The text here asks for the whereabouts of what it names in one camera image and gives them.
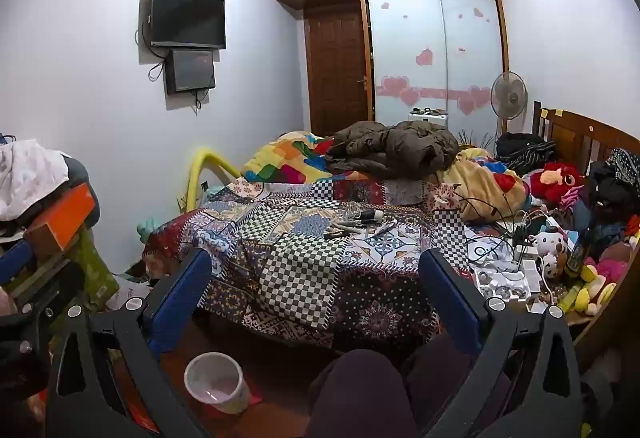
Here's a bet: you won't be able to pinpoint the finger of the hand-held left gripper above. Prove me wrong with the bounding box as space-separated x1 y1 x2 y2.
0 240 41 286
20 260 88 323

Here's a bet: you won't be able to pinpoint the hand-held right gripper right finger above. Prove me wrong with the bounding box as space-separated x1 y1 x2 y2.
419 249 584 438

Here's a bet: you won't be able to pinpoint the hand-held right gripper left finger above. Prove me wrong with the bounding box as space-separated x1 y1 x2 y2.
46 248 213 438

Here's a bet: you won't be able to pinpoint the white plastic bucket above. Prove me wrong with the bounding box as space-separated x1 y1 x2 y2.
184 352 252 415

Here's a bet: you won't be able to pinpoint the green patterned bag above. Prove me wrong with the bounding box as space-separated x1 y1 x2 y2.
75 228 121 309

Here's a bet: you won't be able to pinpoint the white compartment tray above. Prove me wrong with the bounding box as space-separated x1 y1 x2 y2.
472 265 532 303

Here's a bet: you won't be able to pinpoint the white box with circle logo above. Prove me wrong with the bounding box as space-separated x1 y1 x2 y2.
467 238 506 266

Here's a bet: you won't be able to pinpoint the orange box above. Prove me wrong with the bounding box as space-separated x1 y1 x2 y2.
24 183 97 255

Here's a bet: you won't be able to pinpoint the teal plastic item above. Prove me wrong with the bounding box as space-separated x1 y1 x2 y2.
137 215 157 245

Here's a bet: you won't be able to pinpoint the white crumpled cloth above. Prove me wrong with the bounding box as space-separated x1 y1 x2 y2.
0 138 71 221

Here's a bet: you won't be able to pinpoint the grey cushion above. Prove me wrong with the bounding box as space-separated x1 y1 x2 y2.
64 157 92 199

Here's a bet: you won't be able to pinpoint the white spotted dog plush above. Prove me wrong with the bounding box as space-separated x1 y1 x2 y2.
530 225 572 279

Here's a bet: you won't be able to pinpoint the yellow cartoon blanket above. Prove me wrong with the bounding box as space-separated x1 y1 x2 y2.
435 148 532 223

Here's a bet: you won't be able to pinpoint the patchwork printed blanket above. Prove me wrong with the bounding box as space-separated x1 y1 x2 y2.
142 178 481 355

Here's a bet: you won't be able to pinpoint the yellow foam tube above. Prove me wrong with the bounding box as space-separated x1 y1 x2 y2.
184 145 244 211

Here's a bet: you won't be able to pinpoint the person's dark trousers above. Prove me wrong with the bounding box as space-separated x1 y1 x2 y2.
307 333 512 438

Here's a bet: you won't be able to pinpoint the yellow plush toy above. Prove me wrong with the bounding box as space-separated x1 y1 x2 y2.
559 263 621 315

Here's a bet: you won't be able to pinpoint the red plush toy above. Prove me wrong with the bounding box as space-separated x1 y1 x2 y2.
530 162 586 203

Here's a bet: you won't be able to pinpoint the brown padded jacket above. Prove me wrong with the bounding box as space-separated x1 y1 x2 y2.
325 120 461 181

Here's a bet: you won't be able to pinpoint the pink plush toy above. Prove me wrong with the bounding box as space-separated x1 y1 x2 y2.
595 257 629 285

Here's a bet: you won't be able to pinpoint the black striped garment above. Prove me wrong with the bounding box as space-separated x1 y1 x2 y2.
495 132 557 169

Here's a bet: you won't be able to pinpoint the colourful block pattern blanket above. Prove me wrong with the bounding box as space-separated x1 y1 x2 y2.
242 132 351 185

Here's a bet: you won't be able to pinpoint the pile of dark clothes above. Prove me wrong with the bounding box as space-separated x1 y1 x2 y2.
587 149 640 219

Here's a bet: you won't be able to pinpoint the white standing fan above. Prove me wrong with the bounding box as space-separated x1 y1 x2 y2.
490 72 529 139

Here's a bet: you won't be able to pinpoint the group of pink heart stickers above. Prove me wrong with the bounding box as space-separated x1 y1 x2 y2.
377 0 493 116

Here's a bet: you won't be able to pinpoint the frosted sliding wardrobe door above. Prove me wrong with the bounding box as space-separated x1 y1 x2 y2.
440 0 507 119
365 0 447 125

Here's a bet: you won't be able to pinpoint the brown wooden door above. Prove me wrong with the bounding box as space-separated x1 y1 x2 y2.
305 8 372 137

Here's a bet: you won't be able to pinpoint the black cable on bed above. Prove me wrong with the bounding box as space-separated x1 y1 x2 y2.
450 195 532 239

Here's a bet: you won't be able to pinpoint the wooden bed frame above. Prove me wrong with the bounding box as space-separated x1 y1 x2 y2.
532 102 640 359

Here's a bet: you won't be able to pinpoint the small black wall monitor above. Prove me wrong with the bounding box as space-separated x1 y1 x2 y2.
166 48 217 95

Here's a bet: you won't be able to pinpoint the black television cable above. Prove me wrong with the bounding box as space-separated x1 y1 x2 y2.
135 30 173 81

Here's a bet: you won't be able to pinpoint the black wall television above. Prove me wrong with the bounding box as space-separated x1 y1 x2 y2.
150 0 227 51

